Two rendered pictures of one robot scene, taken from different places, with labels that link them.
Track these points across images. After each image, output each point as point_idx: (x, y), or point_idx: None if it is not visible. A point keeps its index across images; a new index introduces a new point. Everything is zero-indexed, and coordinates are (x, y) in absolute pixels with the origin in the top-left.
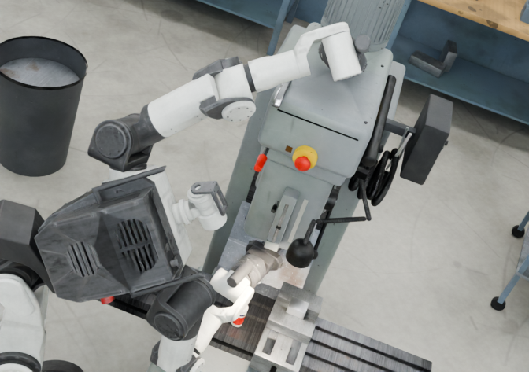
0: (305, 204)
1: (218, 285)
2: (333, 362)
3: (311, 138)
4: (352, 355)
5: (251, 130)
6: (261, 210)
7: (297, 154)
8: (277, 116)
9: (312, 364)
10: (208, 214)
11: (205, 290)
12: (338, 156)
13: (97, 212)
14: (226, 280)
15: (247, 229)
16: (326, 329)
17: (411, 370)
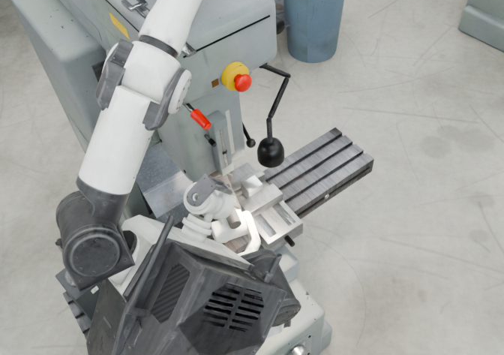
0: (227, 115)
1: (225, 237)
2: (299, 191)
3: (229, 54)
4: (301, 174)
5: (88, 106)
6: (197, 153)
7: (229, 79)
8: (187, 64)
9: (292, 206)
10: (220, 206)
11: (268, 258)
12: (259, 47)
13: (175, 329)
14: (226, 227)
15: (196, 177)
16: (269, 178)
17: (334, 144)
